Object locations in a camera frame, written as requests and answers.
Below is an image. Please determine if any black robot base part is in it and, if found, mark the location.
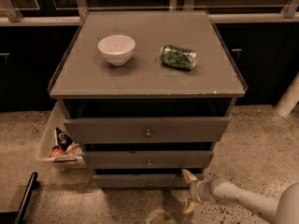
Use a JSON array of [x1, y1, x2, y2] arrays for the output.
[[0, 172, 39, 224]]

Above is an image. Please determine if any white table leg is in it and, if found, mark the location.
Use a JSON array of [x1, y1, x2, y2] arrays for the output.
[[275, 72, 299, 117]]

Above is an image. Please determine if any grey middle drawer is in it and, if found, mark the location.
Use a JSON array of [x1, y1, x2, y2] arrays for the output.
[[82, 150, 213, 169]]

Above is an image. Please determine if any metal shelf rail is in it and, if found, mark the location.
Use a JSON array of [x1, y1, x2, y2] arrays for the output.
[[0, 12, 299, 27]]

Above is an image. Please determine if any red round fruit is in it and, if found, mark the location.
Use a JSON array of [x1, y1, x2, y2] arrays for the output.
[[50, 148, 64, 158]]

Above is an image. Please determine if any clear plastic bin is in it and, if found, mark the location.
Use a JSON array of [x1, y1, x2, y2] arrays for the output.
[[36, 103, 86, 171]]

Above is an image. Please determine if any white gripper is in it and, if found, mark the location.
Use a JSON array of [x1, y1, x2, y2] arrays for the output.
[[181, 169, 209, 214]]

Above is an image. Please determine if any green soda can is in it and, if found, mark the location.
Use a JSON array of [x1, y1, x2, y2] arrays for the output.
[[160, 45, 197, 71]]

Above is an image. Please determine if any grey drawer cabinet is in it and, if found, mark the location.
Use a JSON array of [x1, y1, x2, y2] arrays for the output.
[[50, 11, 247, 177]]

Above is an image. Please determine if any grey drawer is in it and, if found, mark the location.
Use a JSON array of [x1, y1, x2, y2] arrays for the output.
[[64, 117, 229, 144], [93, 174, 187, 189], [82, 150, 213, 169]]

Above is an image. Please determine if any grey top drawer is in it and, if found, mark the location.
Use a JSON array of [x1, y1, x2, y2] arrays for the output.
[[64, 117, 229, 144]]

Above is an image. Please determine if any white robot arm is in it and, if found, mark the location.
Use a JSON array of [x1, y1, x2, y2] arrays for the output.
[[181, 169, 299, 224]]

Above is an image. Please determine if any dark snack bag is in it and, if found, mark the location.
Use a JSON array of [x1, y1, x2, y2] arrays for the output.
[[54, 128, 73, 151]]

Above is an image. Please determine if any grey bottom drawer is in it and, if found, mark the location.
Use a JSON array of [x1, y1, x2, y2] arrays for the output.
[[93, 174, 187, 189]]

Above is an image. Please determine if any white ceramic bowl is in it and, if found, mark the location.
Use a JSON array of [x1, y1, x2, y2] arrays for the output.
[[97, 35, 135, 66]]

